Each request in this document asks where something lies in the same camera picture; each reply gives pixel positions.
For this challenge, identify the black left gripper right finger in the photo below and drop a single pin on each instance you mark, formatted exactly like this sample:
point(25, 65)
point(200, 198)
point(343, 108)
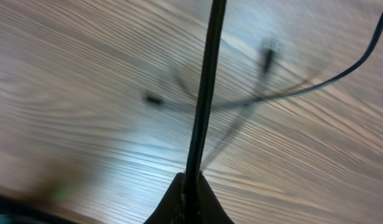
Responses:
point(210, 209)

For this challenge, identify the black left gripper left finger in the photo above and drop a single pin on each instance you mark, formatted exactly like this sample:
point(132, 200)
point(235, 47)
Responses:
point(170, 208)

